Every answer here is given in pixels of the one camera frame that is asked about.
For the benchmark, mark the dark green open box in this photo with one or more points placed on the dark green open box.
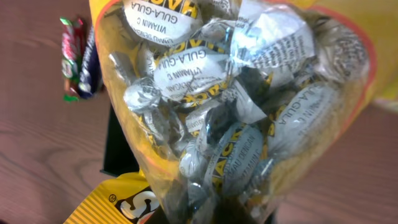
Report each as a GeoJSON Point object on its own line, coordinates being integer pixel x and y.
{"type": "Point", "coordinates": [119, 146]}

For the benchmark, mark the yellow Hacks candy bag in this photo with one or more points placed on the yellow Hacks candy bag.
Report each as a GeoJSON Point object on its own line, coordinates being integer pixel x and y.
{"type": "Point", "coordinates": [226, 104]}

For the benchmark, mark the blue Dairy Milk bar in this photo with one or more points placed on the blue Dairy Milk bar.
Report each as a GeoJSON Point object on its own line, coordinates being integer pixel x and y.
{"type": "Point", "coordinates": [90, 75]}

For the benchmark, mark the green red KitKat Milo bar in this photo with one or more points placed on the green red KitKat Milo bar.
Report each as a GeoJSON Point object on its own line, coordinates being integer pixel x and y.
{"type": "Point", "coordinates": [73, 45]}

